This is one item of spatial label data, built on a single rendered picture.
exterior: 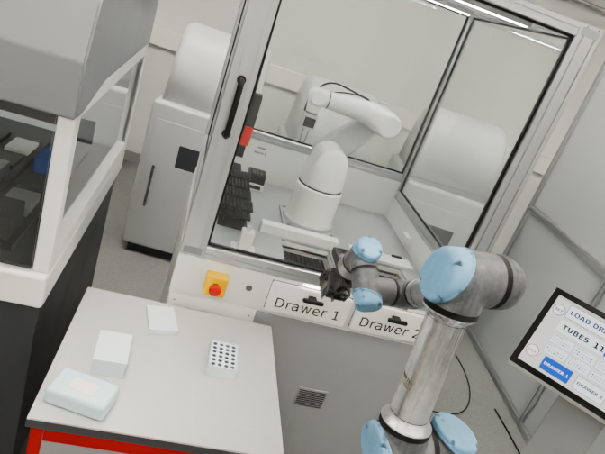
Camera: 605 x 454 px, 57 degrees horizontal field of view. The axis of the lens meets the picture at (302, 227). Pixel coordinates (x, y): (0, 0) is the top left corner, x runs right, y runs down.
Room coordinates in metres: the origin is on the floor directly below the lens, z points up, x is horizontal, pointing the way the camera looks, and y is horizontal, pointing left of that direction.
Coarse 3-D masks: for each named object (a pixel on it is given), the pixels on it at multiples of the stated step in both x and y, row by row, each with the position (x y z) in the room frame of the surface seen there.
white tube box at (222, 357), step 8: (216, 344) 1.42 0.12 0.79; (224, 344) 1.42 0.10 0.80; (232, 344) 1.44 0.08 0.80; (208, 352) 1.40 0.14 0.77; (216, 352) 1.37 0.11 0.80; (224, 352) 1.38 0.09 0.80; (232, 352) 1.40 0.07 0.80; (208, 360) 1.34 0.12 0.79; (216, 360) 1.34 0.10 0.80; (224, 360) 1.35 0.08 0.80; (232, 360) 1.36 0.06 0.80; (208, 368) 1.30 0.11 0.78; (216, 368) 1.31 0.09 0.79; (224, 368) 1.31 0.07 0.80; (232, 368) 1.34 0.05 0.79; (216, 376) 1.31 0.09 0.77; (224, 376) 1.31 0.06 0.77; (232, 376) 1.32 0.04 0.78
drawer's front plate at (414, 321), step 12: (360, 312) 1.74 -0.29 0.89; (384, 312) 1.76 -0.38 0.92; (396, 312) 1.77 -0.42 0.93; (408, 312) 1.80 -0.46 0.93; (360, 324) 1.74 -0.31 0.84; (372, 324) 1.75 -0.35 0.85; (384, 324) 1.76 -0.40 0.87; (396, 324) 1.77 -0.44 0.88; (408, 324) 1.78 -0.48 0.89; (420, 324) 1.79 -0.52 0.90; (396, 336) 1.78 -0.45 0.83; (408, 336) 1.79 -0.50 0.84
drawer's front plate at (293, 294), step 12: (276, 288) 1.66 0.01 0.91; (288, 288) 1.67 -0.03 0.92; (300, 288) 1.68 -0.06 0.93; (288, 300) 1.67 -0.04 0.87; (300, 300) 1.68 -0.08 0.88; (324, 300) 1.70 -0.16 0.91; (336, 300) 1.71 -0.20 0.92; (348, 300) 1.72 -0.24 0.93; (288, 312) 1.68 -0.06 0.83; (300, 312) 1.69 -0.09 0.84; (324, 312) 1.71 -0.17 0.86; (336, 324) 1.72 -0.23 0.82
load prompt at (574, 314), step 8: (568, 312) 1.75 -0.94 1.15; (576, 312) 1.75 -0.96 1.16; (584, 312) 1.75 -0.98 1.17; (576, 320) 1.73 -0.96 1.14; (584, 320) 1.73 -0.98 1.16; (592, 320) 1.73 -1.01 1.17; (584, 328) 1.71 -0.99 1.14; (592, 328) 1.71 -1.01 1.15; (600, 328) 1.70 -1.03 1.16; (600, 336) 1.68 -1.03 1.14
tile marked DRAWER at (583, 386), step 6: (576, 378) 1.59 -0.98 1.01; (582, 378) 1.59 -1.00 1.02; (576, 384) 1.58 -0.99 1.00; (582, 384) 1.58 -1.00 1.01; (588, 384) 1.57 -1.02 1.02; (576, 390) 1.56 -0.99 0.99; (582, 390) 1.56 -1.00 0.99; (588, 390) 1.56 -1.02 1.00; (594, 390) 1.56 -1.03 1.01; (600, 390) 1.56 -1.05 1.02; (588, 396) 1.55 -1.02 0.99; (594, 396) 1.54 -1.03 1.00; (600, 396) 1.54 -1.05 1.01; (594, 402) 1.53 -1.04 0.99; (600, 402) 1.53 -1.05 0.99
